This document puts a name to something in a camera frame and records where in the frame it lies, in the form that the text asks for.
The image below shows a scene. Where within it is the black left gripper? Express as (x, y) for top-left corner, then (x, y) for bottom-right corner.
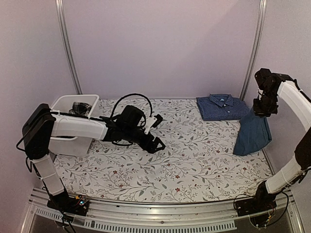
(123, 126), (166, 153)

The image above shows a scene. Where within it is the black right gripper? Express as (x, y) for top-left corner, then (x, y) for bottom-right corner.
(254, 88), (278, 117)

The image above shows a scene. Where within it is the teal blue garment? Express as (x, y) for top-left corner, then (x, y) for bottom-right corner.
(233, 107), (272, 156)

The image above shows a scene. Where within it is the blue plaid button shirt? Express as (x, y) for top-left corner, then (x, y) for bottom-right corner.
(196, 94), (249, 121)

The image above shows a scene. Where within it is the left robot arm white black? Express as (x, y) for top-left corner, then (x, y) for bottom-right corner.
(16, 103), (165, 211)

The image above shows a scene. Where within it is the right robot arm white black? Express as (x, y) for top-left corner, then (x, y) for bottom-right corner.
(251, 68), (311, 212)

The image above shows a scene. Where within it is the white plastic laundry bin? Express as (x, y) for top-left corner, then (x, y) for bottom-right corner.
(49, 94), (99, 157)

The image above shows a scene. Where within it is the floral patterned table cloth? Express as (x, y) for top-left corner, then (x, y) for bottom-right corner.
(54, 99), (272, 203)

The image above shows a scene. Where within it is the black white plaid garment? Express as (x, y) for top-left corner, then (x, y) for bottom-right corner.
(69, 101), (92, 116)

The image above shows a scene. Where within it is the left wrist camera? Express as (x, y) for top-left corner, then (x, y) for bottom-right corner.
(110, 93), (163, 134)

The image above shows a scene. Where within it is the aluminium front rail base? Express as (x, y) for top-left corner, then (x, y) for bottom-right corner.
(21, 188), (306, 233)

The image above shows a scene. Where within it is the right aluminium frame post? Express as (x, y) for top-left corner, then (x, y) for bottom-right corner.
(240, 0), (267, 100)

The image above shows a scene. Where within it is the aluminium frame post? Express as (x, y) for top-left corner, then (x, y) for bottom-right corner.
(240, 0), (267, 100)
(55, 0), (83, 95)

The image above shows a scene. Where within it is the left aluminium frame post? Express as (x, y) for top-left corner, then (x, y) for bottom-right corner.
(55, 0), (83, 95)

